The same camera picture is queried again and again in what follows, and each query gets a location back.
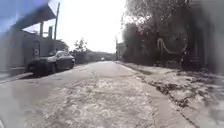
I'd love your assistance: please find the low building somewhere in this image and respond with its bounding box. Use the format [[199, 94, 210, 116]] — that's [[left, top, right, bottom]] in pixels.
[[74, 49, 118, 65]]

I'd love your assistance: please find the grey concrete road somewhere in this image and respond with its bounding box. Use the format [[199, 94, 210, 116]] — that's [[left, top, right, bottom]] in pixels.
[[0, 60, 201, 128]]

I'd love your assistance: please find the small tree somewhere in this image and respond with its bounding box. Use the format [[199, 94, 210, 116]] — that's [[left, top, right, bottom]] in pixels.
[[73, 37, 88, 54]]

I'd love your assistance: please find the group of trees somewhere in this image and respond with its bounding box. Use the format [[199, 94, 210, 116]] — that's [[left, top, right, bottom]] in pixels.
[[115, 0, 205, 70]]

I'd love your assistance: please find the dark car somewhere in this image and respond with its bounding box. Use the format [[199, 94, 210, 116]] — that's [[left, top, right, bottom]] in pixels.
[[25, 49, 77, 77]]

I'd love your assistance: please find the wooden utility pole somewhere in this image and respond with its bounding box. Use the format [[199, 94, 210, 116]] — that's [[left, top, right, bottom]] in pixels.
[[53, 1, 62, 42]]

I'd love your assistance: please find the broken concrete sidewalk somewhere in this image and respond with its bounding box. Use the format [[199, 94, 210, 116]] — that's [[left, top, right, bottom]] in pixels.
[[116, 61, 224, 128]]

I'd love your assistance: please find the building with overhanging roof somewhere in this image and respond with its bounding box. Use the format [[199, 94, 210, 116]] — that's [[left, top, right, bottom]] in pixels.
[[0, 3, 70, 73]]

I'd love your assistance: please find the concrete pavement strip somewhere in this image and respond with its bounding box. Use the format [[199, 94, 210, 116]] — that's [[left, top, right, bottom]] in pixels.
[[0, 66, 32, 83]]

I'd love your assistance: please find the grey concrete wall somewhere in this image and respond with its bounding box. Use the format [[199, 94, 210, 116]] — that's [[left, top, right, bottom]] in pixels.
[[199, 0, 224, 75]]

